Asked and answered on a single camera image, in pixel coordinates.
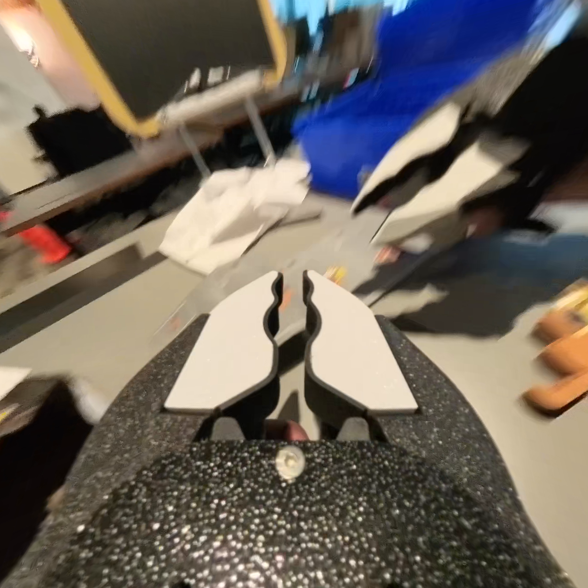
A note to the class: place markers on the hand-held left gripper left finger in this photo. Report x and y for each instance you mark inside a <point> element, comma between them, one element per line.
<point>229,358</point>

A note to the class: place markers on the grey building instruction booklet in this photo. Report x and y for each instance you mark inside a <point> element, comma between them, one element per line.
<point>321,257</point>

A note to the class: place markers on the brown toy brick assembly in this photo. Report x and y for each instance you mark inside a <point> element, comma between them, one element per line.
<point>569,312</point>

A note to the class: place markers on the stack of blue storage bins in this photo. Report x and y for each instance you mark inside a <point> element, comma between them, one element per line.
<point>390,92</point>

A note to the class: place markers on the person's left hand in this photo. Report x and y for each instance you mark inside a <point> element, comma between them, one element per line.
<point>287,431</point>

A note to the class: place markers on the black table with pale edge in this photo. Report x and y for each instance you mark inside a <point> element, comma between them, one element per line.
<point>174,50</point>

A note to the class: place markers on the grey desk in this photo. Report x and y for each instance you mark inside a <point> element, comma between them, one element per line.
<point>92,340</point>

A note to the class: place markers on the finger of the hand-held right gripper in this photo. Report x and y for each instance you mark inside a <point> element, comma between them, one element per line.
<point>459,183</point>
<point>413,142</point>

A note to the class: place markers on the black cardboard toy box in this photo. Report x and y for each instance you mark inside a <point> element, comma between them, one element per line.
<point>27,459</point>

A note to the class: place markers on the white crumpled plastic bag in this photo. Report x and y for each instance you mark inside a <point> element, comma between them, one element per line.
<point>229,211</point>

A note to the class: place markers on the red traffic cone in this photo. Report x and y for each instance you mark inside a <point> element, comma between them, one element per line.
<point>46,246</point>

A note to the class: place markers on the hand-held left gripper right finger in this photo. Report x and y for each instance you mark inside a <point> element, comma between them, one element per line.
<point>358,363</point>

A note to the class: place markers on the long wooden workbench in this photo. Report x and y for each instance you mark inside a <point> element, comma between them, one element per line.
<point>92,183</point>

